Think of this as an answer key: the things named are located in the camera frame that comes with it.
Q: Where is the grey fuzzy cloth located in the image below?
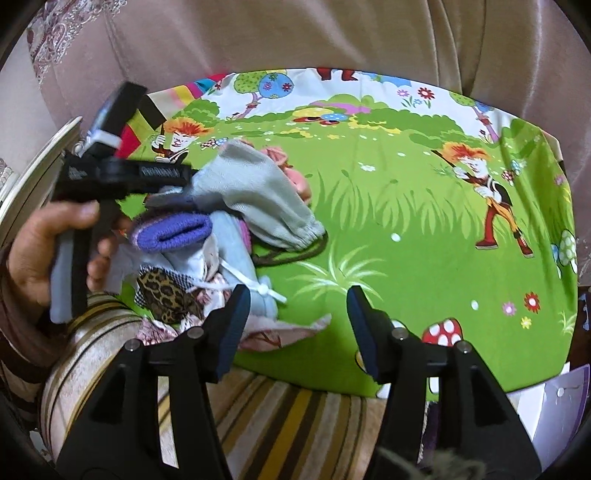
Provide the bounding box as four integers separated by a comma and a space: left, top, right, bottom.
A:
374, 444, 490, 480

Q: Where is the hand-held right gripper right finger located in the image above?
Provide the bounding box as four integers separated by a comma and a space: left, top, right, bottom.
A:
346, 285, 541, 480

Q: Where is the pink round soft toy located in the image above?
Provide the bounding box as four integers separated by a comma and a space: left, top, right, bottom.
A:
257, 145, 311, 204

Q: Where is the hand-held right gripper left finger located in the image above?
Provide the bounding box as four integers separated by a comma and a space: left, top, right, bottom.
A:
55, 284, 252, 480

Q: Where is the person's left hand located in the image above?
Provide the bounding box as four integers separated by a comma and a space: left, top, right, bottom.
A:
11, 203, 122, 303

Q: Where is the person's left forearm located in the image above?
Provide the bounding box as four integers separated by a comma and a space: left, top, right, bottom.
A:
0, 244, 65, 421

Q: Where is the grey drawstring pouch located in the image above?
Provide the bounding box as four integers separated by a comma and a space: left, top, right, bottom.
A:
189, 140, 329, 268

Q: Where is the floral patterned cloth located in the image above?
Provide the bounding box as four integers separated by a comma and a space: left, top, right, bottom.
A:
139, 311, 333, 354

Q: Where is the striped velvet cushion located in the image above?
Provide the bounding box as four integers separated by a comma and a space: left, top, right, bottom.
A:
39, 293, 435, 480

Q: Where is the purple patterned knitted sock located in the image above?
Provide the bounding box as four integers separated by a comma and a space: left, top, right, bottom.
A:
129, 210, 214, 254

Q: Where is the houndstooth cloth bag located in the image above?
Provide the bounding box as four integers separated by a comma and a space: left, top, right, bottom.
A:
111, 231, 289, 319

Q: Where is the mauve embroidered curtain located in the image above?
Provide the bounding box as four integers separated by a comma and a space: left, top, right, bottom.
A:
0, 0, 232, 153

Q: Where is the green cartoon printed sheet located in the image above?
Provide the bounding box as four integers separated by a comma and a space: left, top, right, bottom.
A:
115, 67, 580, 398

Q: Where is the leopard print scrunchie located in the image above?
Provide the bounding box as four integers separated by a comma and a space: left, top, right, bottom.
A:
139, 270, 204, 324

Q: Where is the beige curtain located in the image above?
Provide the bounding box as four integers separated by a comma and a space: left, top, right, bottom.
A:
185, 0, 591, 153

